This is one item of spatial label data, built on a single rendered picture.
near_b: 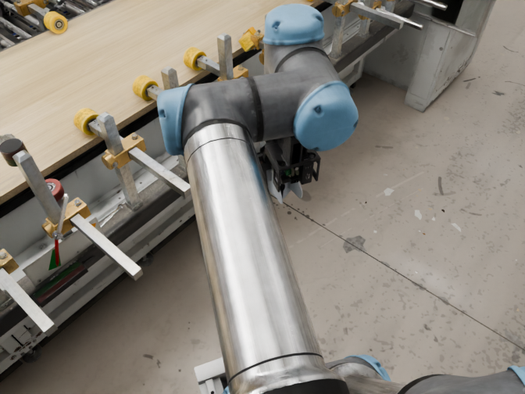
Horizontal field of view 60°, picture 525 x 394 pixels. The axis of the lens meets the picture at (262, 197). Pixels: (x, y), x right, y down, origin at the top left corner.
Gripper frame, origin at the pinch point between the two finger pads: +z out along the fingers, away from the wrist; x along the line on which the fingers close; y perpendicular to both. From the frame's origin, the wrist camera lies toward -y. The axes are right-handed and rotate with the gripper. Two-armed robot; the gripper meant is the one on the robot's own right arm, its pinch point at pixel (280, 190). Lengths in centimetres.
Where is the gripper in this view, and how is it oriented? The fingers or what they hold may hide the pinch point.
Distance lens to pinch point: 84.0
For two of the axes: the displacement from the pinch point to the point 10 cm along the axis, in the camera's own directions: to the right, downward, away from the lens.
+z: 0.0, 6.5, 7.6
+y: 3.6, 7.1, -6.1
